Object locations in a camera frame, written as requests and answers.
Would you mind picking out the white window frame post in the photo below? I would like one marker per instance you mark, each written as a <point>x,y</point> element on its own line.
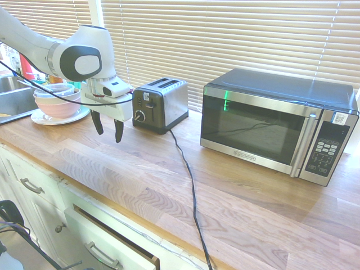
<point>95,12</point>

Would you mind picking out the red bottle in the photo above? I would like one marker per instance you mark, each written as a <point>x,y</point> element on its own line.
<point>26,66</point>

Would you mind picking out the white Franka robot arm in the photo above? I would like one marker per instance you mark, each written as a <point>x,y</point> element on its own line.
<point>33,42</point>

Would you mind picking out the narrow beige window blinds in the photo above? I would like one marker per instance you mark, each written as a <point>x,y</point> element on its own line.
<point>50,14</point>

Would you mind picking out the white plate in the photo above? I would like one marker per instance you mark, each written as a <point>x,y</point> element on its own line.
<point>81,114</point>

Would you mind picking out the round metal cabinet knob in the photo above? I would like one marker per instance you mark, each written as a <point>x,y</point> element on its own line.
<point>59,228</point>

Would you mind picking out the stainless steel sink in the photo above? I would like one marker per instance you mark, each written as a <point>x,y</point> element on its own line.
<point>14,98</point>

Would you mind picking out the white open drawer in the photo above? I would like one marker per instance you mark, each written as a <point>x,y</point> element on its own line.
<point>92,233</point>

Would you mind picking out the stainless steel black microwave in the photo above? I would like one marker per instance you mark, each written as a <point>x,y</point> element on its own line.
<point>253,132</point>

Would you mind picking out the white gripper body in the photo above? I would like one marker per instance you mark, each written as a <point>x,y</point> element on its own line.
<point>112,108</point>

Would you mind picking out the cream white bowl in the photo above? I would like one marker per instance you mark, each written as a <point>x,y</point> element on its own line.
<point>42,99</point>

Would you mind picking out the pink bowl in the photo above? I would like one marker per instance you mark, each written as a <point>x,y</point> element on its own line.
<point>56,109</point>

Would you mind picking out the clear plastic container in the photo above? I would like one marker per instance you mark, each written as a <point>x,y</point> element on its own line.
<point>60,89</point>

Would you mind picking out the wide beige window blinds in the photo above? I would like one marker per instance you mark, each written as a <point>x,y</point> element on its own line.
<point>225,36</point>

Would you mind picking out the stainless steel two-slot toaster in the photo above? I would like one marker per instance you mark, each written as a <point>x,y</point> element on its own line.
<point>166,104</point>

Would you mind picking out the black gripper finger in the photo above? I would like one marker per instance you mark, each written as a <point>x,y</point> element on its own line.
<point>98,122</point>
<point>119,130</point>

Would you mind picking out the black camera stand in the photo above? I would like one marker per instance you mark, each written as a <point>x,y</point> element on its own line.
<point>17,225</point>

